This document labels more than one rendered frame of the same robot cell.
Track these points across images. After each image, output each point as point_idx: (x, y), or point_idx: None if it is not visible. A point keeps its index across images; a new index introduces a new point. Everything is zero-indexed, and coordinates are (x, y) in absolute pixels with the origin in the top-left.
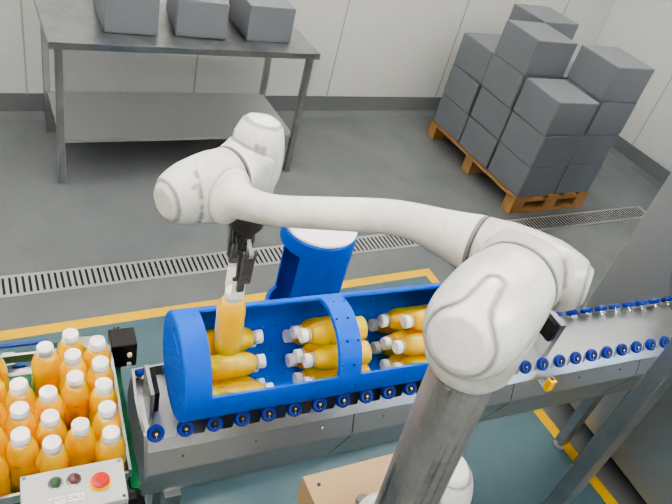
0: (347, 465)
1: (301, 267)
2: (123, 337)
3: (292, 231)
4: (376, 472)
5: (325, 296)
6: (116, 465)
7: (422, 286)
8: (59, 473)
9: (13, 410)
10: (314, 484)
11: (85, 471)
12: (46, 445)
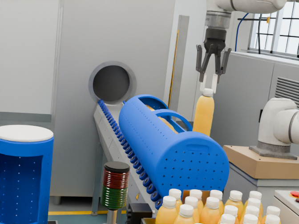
0: (243, 154)
1: (44, 162)
2: (141, 206)
3: (31, 139)
4: (243, 151)
5: (152, 114)
6: (281, 191)
7: (139, 100)
8: (297, 205)
9: (254, 218)
10: (260, 160)
11: (291, 198)
12: (277, 210)
